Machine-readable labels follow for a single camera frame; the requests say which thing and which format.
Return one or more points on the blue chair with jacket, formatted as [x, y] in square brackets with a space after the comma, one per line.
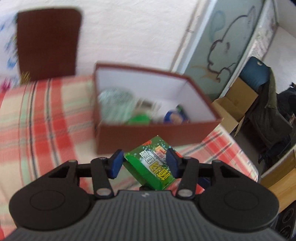
[269, 119]

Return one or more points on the patterned packet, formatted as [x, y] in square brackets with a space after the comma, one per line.
[151, 108]

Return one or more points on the clear patterned tape roll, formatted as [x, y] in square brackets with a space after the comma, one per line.
[116, 105]

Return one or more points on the brown cardboard shoe box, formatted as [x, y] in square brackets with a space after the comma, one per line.
[135, 104]

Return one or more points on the white door frame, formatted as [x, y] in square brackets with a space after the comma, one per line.
[193, 32]

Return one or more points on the open cardboard carton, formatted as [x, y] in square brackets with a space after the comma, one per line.
[234, 105]

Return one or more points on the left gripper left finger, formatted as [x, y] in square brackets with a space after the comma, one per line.
[103, 169]

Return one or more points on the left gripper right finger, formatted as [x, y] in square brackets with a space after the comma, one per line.
[186, 169]

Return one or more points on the wooden furniture at right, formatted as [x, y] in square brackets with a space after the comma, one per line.
[280, 180]

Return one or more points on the large green box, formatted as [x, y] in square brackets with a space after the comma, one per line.
[147, 164]

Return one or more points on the floral plastic bag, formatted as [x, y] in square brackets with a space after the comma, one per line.
[10, 71]

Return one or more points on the small green box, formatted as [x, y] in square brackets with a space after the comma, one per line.
[139, 119]

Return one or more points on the red plaid bed sheet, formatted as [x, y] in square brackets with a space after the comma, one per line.
[48, 122]

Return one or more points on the blue tape roll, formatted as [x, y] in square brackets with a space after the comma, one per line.
[176, 116]

